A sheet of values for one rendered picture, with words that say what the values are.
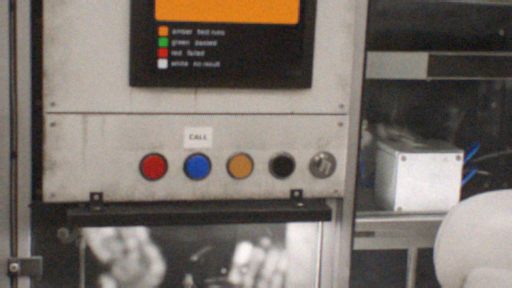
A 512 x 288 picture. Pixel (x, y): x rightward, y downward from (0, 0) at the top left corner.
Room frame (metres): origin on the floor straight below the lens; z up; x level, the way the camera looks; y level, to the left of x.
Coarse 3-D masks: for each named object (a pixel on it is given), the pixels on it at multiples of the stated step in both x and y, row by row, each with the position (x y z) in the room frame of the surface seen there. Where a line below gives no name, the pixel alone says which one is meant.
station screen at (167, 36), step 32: (160, 32) 1.29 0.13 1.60; (192, 32) 1.30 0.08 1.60; (224, 32) 1.31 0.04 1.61; (256, 32) 1.32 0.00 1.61; (288, 32) 1.33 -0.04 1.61; (160, 64) 1.29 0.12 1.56; (192, 64) 1.30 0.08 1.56; (224, 64) 1.31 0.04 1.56; (256, 64) 1.32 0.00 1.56; (288, 64) 1.33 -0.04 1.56
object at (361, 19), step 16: (368, 0) 1.40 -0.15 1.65; (352, 64) 1.39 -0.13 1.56; (352, 80) 1.39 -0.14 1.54; (352, 96) 1.39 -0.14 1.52; (352, 112) 1.39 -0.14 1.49; (352, 128) 1.39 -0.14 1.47; (352, 144) 1.39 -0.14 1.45; (352, 160) 1.39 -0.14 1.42; (352, 176) 1.39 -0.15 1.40; (352, 192) 1.39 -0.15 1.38; (352, 208) 1.39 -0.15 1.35
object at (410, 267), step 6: (408, 252) 1.64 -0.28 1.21; (414, 252) 1.63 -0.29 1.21; (408, 258) 1.63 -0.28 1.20; (414, 258) 1.63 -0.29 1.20; (408, 264) 1.63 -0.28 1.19; (414, 264) 1.63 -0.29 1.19; (408, 270) 1.63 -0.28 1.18; (414, 270) 1.63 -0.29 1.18; (408, 276) 1.63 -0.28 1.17; (414, 276) 1.64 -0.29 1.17; (408, 282) 1.63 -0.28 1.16; (414, 282) 1.64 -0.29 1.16
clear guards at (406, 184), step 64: (384, 0) 1.40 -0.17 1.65; (448, 0) 1.42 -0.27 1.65; (384, 64) 1.40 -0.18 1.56; (448, 64) 1.42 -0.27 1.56; (384, 128) 1.40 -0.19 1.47; (448, 128) 1.43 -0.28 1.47; (384, 192) 1.41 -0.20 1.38; (448, 192) 1.43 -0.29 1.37; (64, 256) 1.30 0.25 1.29; (128, 256) 1.32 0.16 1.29; (192, 256) 1.34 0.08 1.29; (256, 256) 1.36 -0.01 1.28; (320, 256) 1.38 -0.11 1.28
